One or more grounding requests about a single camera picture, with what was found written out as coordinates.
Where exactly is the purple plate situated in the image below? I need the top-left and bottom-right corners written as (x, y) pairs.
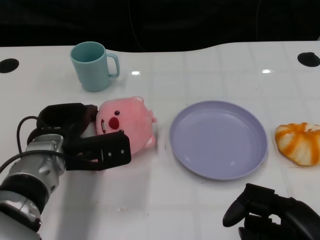
top-left (168, 100), bottom-right (269, 181)

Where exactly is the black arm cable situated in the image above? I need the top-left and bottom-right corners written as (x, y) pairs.
top-left (0, 115), bottom-right (66, 174)

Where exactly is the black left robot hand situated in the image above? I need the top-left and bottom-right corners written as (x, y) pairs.
top-left (37, 102), bottom-right (133, 172)

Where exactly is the pink plush doll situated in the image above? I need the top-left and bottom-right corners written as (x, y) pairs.
top-left (95, 96), bottom-right (158, 156)

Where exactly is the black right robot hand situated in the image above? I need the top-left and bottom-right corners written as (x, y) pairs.
top-left (222, 183), bottom-right (320, 240)

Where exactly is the black table grommet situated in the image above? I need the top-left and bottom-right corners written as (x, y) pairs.
top-left (297, 51), bottom-right (320, 67)
top-left (0, 58), bottom-right (20, 74)

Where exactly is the black backdrop curtain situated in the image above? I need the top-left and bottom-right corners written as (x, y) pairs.
top-left (0, 0), bottom-right (320, 53)

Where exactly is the teal plastic mug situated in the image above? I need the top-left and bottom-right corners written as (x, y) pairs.
top-left (69, 41), bottom-right (120, 93)

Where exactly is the orange striped bread toy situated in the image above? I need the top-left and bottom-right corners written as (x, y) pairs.
top-left (274, 122), bottom-right (320, 166)

